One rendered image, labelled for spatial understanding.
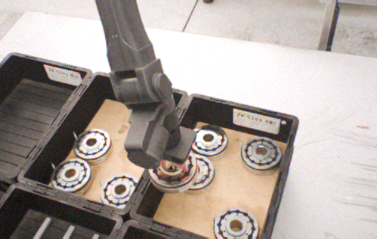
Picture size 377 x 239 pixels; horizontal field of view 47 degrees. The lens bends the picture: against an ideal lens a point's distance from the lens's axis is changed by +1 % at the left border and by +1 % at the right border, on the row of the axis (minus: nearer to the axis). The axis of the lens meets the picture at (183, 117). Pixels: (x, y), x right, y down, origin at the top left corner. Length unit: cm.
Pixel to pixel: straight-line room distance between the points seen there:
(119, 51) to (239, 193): 56
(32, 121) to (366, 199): 98
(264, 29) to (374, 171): 171
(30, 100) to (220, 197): 68
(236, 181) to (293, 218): 20
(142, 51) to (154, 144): 15
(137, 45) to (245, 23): 230
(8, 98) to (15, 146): 20
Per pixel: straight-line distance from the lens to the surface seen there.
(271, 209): 98
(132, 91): 69
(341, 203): 129
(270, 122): 116
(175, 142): 80
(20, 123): 139
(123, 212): 99
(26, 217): 118
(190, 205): 110
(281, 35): 287
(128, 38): 67
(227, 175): 114
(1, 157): 132
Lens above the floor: 178
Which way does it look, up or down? 49 degrees down
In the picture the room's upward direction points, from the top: 7 degrees counter-clockwise
